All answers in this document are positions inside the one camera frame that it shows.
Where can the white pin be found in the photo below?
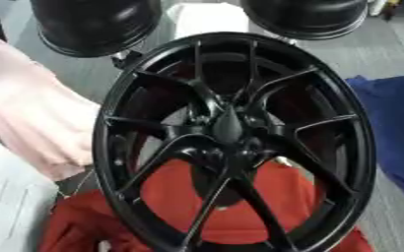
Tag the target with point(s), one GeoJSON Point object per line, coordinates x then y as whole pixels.
{"type": "Point", "coordinates": [282, 161]}

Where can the black spoked wheel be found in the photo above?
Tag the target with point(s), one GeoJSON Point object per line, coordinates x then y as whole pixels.
{"type": "Point", "coordinates": [154, 216]}

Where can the black round wheel rim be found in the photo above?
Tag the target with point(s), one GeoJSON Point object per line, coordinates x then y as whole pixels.
{"type": "Point", "coordinates": [306, 16]}
{"type": "Point", "coordinates": [90, 23]}

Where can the blue cloth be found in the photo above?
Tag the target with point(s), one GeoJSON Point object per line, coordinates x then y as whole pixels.
{"type": "Point", "coordinates": [398, 124]}

